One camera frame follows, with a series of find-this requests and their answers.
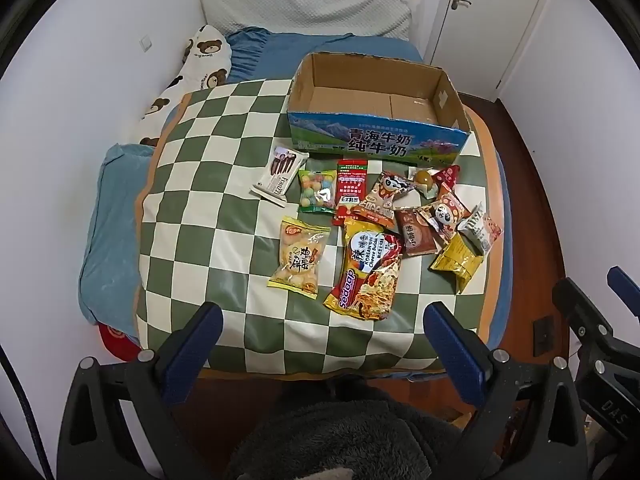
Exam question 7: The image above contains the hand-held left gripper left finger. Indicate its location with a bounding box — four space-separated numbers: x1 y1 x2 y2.
57 301 224 480

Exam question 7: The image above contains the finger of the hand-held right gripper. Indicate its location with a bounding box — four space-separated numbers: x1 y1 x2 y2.
551 277 628 361
606 266 640 318

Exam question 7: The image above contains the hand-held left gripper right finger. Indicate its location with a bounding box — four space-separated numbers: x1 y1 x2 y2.
423 301 588 480

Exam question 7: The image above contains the crinkled yellow snack packet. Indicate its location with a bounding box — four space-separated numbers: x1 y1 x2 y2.
431 234 485 293

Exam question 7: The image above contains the instant noodle packet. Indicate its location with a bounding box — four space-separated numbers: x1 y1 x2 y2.
323 216 405 322

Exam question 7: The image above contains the brown snack packet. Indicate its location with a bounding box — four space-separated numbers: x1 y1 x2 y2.
395 206 443 257

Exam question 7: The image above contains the white and orange snack packet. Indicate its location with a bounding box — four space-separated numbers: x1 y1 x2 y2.
457 202 502 253

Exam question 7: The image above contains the small panda snack packet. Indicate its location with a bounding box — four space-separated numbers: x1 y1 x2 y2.
419 192 471 243

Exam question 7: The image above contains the yellow egg biscuit packet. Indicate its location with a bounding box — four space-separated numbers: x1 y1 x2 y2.
266 216 332 300

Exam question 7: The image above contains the orange panda snack packet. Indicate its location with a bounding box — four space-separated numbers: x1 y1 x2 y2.
361 170 416 228

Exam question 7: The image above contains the clear packet with brown egg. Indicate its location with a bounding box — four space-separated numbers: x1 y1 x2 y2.
407 166 443 198

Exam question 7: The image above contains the small red snack packet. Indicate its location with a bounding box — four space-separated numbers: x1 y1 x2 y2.
435 164 462 201

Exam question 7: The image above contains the white wafer packet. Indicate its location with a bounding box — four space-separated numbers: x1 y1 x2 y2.
250 146 309 208

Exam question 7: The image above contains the red sauce packet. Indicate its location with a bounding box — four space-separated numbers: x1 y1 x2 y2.
331 159 369 226

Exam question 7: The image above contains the colourful candy ball packet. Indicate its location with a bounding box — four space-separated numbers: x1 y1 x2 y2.
297 169 338 213

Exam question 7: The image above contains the cardboard box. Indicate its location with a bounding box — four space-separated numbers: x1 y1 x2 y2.
286 52 472 166

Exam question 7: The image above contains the black floor outlet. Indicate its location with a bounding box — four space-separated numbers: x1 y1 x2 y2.
532 316 553 358

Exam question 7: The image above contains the red cloth item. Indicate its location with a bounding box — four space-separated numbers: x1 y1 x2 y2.
97 322 143 363

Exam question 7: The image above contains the dark fuzzy clothing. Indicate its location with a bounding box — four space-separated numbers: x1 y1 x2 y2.
232 380 501 480

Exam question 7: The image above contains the green checkered blanket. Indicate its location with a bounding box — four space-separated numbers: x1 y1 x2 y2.
135 77 503 376

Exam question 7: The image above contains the bear print pillow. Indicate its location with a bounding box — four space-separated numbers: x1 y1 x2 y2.
132 24 233 148

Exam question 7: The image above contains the white door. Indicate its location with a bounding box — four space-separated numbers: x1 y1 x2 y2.
435 0 556 98

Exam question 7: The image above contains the white textured pillow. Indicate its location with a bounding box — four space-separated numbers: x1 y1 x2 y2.
200 0 416 41

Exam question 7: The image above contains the black cable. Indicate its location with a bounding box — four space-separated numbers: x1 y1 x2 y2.
0 342 53 480

